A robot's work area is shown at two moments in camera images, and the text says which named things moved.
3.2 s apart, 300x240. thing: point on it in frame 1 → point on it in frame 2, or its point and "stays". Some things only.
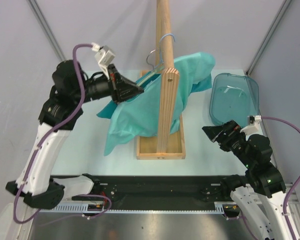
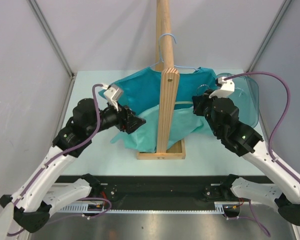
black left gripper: x=120 y=91 → x=127 y=121
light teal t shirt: x=138 y=118 → x=185 y=120
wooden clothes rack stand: x=168 y=143 stays
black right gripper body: x=234 y=141 → x=204 y=107
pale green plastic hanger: x=154 y=71 → x=184 y=102
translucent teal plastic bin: x=233 y=97 stays
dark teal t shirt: x=194 y=71 → x=142 y=90
